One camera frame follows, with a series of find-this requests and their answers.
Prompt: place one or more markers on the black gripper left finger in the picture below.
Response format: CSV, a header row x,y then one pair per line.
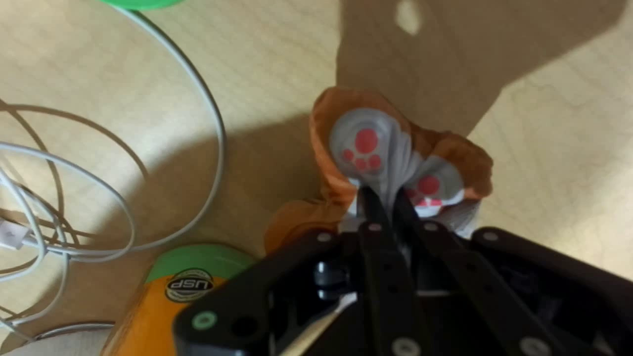
x,y
389,284

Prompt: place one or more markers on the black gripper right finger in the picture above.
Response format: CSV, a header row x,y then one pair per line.
x,y
502,298

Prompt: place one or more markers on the light wooden dining table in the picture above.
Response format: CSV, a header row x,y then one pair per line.
x,y
561,171

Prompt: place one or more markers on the orange juice bottle green cap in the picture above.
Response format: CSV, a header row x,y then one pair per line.
x,y
152,318

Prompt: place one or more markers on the green round lid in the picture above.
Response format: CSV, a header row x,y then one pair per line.
x,y
142,3

